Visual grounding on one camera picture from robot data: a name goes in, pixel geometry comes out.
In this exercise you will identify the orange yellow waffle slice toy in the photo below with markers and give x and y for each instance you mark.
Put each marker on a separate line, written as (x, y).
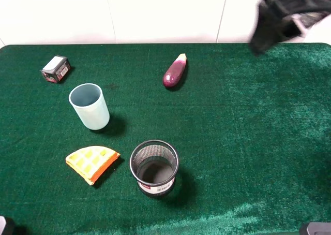
(91, 162)

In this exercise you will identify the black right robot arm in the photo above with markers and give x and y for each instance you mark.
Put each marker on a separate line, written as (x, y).
(282, 20)

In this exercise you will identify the purple toy eggplant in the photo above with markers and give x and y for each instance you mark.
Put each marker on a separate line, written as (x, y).
(174, 73)

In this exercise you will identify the black mesh pen holder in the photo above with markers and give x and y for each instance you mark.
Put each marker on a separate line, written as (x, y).
(154, 165)

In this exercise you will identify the light blue plastic cup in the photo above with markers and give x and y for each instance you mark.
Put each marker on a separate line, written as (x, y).
(89, 104)

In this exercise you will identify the green felt table cloth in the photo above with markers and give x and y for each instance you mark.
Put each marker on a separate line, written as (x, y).
(252, 136)

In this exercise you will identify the black red small box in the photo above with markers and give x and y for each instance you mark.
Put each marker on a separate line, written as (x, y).
(55, 70)

